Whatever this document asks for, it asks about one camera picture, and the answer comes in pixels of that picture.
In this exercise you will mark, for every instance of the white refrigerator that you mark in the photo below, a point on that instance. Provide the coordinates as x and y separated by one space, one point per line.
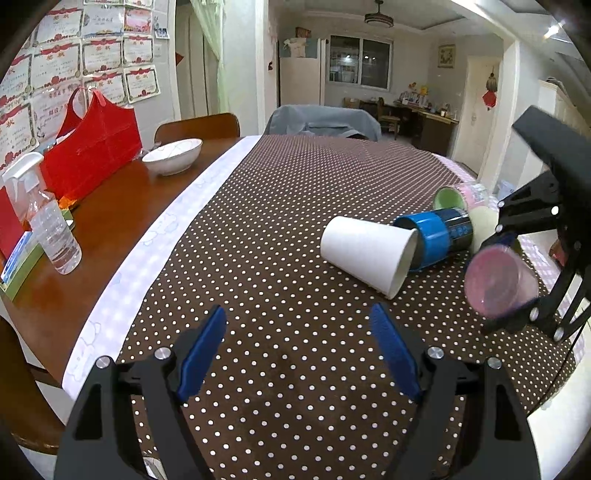
300 78

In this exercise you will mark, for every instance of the red hanging decoration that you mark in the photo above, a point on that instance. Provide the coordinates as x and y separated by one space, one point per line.
490 90

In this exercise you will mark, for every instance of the ceiling lamp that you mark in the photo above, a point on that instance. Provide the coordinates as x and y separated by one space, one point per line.
378 18

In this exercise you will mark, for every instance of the white paper cup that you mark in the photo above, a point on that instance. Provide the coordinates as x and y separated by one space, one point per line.
364 249

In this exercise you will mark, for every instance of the blue cup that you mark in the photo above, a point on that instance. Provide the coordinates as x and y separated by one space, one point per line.
438 235

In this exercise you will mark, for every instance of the clear plastic water bottle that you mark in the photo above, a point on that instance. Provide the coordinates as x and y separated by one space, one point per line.
57 235

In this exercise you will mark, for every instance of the wooden desk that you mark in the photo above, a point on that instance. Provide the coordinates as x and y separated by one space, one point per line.
434 127

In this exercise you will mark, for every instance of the green and pink cup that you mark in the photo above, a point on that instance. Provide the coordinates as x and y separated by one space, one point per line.
464 194

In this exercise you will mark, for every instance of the white door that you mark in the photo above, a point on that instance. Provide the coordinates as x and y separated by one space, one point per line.
473 124

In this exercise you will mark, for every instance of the wall of certificates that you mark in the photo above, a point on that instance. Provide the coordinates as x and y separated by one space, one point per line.
55 60

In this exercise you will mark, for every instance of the window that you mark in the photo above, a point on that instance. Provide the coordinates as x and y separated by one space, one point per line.
360 60

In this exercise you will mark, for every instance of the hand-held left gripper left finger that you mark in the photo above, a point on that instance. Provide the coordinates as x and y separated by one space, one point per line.
203 355

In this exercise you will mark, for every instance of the framed picture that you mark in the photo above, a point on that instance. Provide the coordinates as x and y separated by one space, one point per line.
446 55

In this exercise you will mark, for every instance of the pale white cup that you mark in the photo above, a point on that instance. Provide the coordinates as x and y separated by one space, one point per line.
485 224

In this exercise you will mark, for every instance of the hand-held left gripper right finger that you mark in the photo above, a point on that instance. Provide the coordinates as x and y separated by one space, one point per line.
397 355

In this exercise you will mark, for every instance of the red bag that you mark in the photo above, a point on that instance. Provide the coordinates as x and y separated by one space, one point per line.
92 147

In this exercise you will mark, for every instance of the wooden desk chair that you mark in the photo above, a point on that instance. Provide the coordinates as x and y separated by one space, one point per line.
388 120

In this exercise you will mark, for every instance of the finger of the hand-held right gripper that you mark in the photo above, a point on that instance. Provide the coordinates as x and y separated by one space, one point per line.
561 309
526 207

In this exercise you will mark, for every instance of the brown polka dot tablecloth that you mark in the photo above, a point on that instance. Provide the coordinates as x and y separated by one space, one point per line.
286 221

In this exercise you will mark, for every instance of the white bowl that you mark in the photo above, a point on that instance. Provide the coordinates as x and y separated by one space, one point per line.
173 154

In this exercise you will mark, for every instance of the red box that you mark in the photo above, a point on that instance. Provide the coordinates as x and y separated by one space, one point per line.
9 221

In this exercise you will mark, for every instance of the chair with grey cover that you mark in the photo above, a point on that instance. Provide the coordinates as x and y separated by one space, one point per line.
323 117

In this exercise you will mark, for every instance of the clear spray bottle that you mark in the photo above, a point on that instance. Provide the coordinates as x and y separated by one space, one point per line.
25 184

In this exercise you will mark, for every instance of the light green curtain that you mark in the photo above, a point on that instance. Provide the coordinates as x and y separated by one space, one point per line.
212 50

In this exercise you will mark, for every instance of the pink translucent cup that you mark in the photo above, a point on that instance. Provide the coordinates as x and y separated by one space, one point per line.
501 284

